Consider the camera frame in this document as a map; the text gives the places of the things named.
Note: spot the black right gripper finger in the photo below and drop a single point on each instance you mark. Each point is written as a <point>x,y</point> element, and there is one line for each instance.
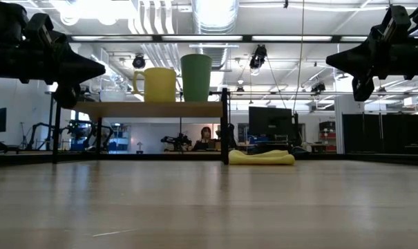
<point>353,60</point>
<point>363,88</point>

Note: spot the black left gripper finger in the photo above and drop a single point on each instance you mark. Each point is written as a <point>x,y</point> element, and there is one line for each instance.
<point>67,95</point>
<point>87,71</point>

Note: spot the yellow mug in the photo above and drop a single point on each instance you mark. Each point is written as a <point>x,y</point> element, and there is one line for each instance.
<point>158,84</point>

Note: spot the green plastic cup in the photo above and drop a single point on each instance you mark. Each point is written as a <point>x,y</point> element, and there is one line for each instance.
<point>196,77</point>

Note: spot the black background robot arm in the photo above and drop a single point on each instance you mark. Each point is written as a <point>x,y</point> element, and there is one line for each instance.
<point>175,141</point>
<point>36,133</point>

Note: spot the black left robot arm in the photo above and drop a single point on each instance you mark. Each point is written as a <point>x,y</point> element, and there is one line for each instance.
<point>5,20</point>

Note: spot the clear plastic bin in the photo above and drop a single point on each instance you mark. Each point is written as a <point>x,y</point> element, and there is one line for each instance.
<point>112,90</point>

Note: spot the black partition panels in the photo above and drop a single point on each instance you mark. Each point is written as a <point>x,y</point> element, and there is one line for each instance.
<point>385,133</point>

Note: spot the red drawer cabinet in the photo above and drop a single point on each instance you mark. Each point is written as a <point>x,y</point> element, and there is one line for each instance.
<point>327,136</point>

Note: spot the black flat monitor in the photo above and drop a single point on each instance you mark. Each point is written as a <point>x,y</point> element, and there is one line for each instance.
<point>270,124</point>

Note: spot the yellow folded cloth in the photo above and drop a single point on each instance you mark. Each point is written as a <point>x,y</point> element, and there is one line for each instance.
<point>260,158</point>

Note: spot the person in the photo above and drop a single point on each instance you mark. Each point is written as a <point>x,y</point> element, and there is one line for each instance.
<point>205,140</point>

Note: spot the black hanging camera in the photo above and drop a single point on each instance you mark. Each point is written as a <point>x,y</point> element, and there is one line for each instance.
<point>318,88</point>
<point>139,62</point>
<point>258,57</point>

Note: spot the wooden shelf with black frame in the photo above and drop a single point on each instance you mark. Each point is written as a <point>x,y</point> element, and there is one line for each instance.
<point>143,109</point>

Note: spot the black overhead frame beam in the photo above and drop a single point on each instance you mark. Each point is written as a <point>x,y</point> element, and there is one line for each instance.
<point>246,38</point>

